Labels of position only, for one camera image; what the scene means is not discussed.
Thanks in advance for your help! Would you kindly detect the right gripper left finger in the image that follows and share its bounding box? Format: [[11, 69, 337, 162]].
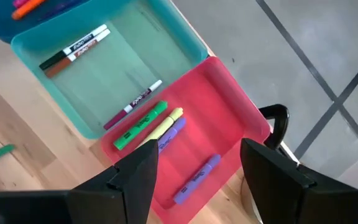
[[68, 139, 160, 224]]

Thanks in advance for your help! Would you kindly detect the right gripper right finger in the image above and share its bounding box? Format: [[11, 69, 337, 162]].
[[240, 138, 358, 224]]

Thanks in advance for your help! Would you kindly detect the purple Sharpie highlighter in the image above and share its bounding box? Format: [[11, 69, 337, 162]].
[[157, 117, 187, 155], [173, 154, 222, 205]]

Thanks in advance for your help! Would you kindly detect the green Sharpie highlighter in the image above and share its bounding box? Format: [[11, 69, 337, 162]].
[[113, 100, 168, 151]]

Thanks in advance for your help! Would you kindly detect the yellow-green Sharpie highlighter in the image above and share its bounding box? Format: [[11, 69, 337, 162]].
[[138, 107, 185, 147]]

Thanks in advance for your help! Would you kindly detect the thin plum Expo marker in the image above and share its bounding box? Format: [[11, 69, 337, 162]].
[[103, 79, 163, 131]]

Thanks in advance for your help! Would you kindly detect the brown Expo marker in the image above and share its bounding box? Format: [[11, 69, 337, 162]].
[[44, 29, 111, 79]]

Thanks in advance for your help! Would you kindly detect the black Expo marker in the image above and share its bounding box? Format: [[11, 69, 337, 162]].
[[39, 24, 108, 71]]

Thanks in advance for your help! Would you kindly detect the pink highlighter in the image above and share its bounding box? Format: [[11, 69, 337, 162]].
[[12, 0, 30, 9]]

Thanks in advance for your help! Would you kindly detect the pink plastic bin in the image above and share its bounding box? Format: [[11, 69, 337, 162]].
[[100, 55, 272, 224]]

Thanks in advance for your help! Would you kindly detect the teal plastic bin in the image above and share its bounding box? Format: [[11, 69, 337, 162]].
[[10, 0, 209, 140]]

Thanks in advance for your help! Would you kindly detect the black curved handle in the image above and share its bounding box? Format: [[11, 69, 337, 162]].
[[258, 104, 291, 151]]

